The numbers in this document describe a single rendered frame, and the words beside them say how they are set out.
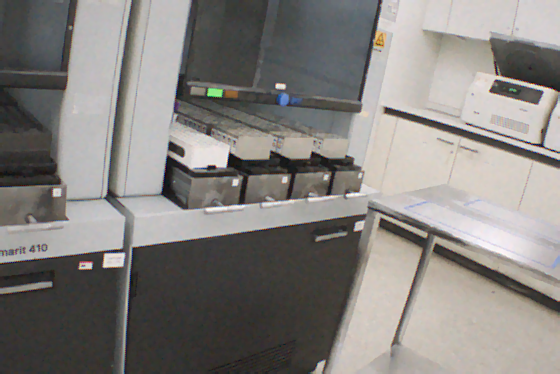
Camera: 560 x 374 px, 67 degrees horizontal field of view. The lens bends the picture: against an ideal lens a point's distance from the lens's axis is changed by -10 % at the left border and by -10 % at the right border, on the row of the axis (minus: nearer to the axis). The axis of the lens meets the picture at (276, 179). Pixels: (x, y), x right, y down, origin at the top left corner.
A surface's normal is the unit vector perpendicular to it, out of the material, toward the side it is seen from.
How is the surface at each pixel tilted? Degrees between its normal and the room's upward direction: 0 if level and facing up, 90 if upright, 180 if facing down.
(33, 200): 90
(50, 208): 90
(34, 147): 90
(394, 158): 90
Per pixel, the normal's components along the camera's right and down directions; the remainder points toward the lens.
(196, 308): 0.65, 0.32
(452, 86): -0.73, 0.04
